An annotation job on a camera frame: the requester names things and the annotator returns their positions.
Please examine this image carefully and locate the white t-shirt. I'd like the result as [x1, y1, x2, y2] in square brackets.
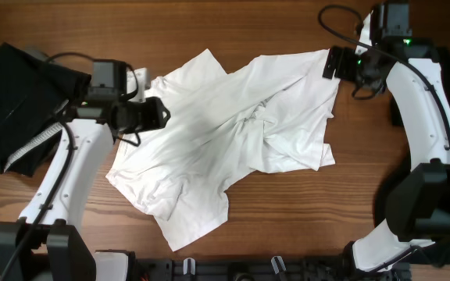
[106, 49, 339, 251]

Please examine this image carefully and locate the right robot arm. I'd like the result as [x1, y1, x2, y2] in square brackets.
[323, 1, 450, 279]

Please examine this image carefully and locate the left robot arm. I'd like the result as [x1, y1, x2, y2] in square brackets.
[0, 59, 171, 280]

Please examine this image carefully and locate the grey folded garment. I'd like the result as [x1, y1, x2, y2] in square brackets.
[3, 48, 68, 173]

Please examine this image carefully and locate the black folded garment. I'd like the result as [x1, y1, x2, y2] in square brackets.
[0, 43, 91, 173]

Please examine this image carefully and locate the right black cable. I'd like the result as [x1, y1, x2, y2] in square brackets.
[317, 4, 450, 270]

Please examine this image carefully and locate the black cable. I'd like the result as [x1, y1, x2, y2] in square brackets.
[0, 51, 144, 281]
[317, 4, 450, 270]

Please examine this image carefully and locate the left black cable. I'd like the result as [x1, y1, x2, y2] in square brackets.
[0, 51, 144, 281]

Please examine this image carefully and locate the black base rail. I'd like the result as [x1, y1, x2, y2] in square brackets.
[93, 251, 413, 281]

